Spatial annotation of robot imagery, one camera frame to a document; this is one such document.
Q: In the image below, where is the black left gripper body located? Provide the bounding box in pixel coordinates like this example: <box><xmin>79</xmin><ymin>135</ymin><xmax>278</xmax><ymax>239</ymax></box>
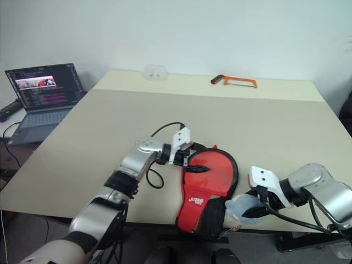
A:
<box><xmin>173</xmin><ymin>141</ymin><xmax>197</xmax><ymax>168</ymax></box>

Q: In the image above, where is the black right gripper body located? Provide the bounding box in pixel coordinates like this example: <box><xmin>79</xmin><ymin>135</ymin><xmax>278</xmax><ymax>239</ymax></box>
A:
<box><xmin>249</xmin><ymin>186</ymin><xmax>286</xmax><ymax>213</ymax></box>

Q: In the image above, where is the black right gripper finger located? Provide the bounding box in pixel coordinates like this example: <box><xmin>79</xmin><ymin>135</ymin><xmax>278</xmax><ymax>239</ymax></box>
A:
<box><xmin>241</xmin><ymin>206</ymin><xmax>270</xmax><ymax>218</ymax></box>

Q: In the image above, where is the red and black paddle case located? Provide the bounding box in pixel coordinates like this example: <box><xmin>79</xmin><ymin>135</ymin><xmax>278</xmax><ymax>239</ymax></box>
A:
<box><xmin>175</xmin><ymin>145</ymin><xmax>243</xmax><ymax>241</ymax></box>

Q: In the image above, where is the light blue cloth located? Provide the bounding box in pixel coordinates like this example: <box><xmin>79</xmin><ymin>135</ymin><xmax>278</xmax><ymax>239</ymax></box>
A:
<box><xmin>225</xmin><ymin>193</ymin><xmax>265</xmax><ymax>224</ymax></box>

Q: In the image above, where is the dark rounded shape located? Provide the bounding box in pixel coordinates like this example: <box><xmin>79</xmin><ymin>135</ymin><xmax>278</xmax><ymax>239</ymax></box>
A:
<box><xmin>215</xmin><ymin>247</ymin><xmax>243</xmax><ymax>264</ymax></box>

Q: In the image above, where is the clear plastic container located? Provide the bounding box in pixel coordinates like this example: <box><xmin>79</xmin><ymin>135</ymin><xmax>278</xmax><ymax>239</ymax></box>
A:
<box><xmin>142</xmin><ymin>64</ymin><xmax>169</xmax><ymax>82</ymax></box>

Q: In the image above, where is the grey open laptop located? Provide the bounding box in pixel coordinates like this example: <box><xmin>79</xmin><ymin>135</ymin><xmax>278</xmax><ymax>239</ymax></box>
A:
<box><xmin>4</xmin><ymin>63</ymin><xmax>89</xmax><ymax>146</ymax></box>

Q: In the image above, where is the black device with green light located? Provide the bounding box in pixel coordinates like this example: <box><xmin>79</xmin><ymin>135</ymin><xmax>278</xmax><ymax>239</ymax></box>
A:
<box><xmin>0</xmin><ymin>99</ymin><xmax>23</xmax><ymax>123</ymax></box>

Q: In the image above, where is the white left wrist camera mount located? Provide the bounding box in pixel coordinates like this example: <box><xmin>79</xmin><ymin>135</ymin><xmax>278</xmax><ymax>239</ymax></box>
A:
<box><xmin>168</xmin><ymin>127</ymin><xmax>191</xmax><ymax>166</ymax></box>

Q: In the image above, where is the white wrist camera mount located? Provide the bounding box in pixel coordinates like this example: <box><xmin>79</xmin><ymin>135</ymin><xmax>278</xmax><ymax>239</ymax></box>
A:
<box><xmin>248</xmin><ymin>165</ymin><xmax>294</xmax><ymax>210</ymax></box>
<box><xmin>168</xmin><ymin>127</ymin><xmax>191</xmax><ymax>166</ymax></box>

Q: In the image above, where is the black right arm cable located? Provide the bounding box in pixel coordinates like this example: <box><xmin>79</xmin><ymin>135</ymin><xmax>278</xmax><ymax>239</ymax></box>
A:
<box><xmin>257</xmin><ymin>186</ymin><xmax>335</xmax><ymax>234</ymax></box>

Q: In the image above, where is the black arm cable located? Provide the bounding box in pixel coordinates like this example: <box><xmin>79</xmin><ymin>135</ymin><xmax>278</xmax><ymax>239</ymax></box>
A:
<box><xmin>257</xmin><ymin>186</ymin><xmax>335</xmax><ymax>234</ymax></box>
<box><xmin>146</xmin><ymin>122</ymin><xmax>185</xmax><ymax>189</ymax></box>

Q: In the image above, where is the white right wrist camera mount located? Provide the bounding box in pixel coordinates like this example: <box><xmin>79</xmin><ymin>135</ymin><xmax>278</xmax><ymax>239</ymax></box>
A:
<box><xmin>248</xmin><ymin>165</ymin><xmax>294</xmax><ymax>210</ymax></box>

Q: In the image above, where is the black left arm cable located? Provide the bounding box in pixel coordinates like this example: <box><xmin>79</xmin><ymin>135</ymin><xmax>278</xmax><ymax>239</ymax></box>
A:
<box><xmin>146</xmin><ymin>122</ymin><xmax>185</xmax><ymax>189</ymax></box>

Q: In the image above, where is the black table frame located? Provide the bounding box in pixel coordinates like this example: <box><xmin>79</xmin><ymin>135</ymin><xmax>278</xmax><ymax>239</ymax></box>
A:
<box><xmin>156</xmin><ymin>229</ymin><xmax>352</xmax><ymax>253</ymax></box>

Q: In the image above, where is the orange hacksaw with black handle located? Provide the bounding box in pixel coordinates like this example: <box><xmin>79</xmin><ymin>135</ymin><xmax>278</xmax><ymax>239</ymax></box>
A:
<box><xmin>210</xmin><ymin>74</ymin><xmax>259</xmax><ymax>90</ymax></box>

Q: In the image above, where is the black laptop power cable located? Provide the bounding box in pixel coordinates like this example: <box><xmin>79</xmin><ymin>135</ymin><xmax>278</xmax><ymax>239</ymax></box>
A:
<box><xmin>2</xmin><ymin>120</ymin><xmax>22</xmax><ymax>169</ymax></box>

